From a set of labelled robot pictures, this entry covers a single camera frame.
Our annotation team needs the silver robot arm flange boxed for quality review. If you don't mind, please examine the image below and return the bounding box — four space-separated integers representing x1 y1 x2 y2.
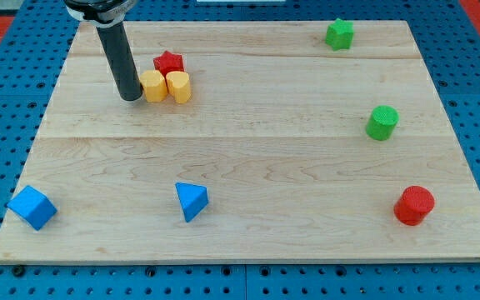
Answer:
63 0 138 28

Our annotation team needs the yellow hexagon block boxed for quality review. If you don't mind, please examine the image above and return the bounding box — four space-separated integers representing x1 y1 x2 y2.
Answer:
140 70 168 103

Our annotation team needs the blue cube block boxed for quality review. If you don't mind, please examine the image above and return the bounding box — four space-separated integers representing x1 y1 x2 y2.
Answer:
7 185 58 231

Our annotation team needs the wooden board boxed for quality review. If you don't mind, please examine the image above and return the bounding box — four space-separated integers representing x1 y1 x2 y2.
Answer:
0 21 480 265

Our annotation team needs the blue triangle block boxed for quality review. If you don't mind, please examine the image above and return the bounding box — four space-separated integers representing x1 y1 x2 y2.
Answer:
175 182 209 223

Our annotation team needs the yellow heart block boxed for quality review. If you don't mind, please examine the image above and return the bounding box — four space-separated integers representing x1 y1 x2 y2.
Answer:
166 71 192 103

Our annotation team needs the red star block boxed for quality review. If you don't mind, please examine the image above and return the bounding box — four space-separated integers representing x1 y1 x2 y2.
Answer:
152 51 184 77

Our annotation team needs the green cylinder block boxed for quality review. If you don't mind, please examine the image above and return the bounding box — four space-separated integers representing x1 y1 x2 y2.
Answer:
365 105 399 141

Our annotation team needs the green star block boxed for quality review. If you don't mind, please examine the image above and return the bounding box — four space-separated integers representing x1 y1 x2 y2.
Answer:
325 18 354 51

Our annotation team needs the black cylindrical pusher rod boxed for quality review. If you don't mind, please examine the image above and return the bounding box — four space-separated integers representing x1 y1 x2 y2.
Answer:
97 22 143 102

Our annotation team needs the red cylinder block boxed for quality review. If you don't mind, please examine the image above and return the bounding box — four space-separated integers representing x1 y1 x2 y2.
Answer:
393 186 435 226

